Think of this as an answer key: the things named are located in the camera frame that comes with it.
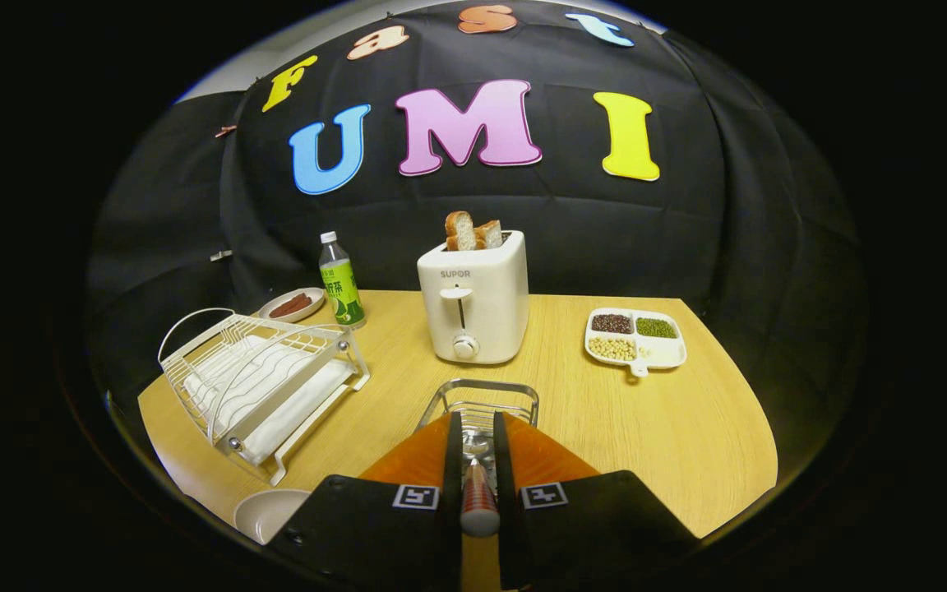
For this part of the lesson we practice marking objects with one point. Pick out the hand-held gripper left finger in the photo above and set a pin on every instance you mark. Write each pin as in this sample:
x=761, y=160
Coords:
x=452, y=526

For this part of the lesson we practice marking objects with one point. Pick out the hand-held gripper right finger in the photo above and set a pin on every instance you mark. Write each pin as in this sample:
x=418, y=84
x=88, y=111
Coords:
x=505, y=534

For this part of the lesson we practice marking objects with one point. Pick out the white round plate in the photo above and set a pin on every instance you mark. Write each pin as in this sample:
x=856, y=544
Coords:
x=264, y=514

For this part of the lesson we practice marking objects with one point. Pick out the white divided dish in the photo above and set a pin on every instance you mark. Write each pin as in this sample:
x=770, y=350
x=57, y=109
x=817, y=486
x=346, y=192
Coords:
x=662, y=353

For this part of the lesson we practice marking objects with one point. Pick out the small beige plate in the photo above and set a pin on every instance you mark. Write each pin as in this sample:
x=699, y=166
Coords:
x=309, y=311

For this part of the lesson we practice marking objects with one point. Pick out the pile of yellow soybeans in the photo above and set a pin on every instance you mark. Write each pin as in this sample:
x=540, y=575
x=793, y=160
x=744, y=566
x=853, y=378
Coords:
x=612, y=349

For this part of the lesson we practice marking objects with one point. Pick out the white toaster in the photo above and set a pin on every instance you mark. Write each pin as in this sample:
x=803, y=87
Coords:
x=490, y=304

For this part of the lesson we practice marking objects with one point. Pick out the pile of dark red beans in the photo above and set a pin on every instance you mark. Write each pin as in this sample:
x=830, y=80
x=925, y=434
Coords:
x=612, y=324

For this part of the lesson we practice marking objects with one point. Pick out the pile of green beans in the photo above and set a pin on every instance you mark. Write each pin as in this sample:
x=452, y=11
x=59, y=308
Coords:
x=656, y=328

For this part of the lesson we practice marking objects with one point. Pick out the green label drink bottle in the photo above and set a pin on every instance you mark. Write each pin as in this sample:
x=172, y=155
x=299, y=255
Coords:
x=342, y=292

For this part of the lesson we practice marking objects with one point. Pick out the red sausage piece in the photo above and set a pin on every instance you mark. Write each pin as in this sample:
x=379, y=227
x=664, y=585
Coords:
x=291, y=306

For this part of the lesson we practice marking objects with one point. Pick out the black backdrop cloth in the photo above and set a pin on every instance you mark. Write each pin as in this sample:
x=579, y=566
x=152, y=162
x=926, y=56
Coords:
x=605, y=238

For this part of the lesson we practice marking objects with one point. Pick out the small red clip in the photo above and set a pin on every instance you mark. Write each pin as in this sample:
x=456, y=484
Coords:
x=225, y=131

